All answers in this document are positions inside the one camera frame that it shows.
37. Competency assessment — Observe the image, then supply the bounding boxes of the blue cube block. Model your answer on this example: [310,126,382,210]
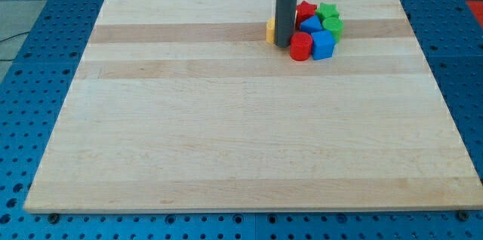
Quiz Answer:
[311,30,336,60]

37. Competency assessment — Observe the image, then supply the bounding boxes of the blue triangle block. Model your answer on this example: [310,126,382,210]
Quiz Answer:
[300,15,323,34]

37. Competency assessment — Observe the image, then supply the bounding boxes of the green cylinder block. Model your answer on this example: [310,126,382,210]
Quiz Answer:
[322,17,344,43]

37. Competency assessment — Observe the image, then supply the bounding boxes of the green star block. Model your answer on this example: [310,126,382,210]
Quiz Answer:
[315,2,340,21]

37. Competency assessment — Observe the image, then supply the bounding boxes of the red cylinder block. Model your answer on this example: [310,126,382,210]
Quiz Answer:
[289,32,313,61]

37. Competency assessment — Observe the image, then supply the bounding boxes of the wooden board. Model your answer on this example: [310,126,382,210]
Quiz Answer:
[24,0,482,214]

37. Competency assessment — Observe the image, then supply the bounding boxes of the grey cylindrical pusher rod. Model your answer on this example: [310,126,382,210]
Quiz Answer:
[275,0,297,48]

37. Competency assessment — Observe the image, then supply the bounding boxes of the black cable on floor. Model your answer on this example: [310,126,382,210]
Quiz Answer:
[0,30,30,63]

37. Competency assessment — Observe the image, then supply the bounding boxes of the red star block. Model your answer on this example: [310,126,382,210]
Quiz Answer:
[295,1,318,29]

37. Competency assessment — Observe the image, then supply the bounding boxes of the yellow block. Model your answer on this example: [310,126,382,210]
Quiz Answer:
[266,17,275,45]

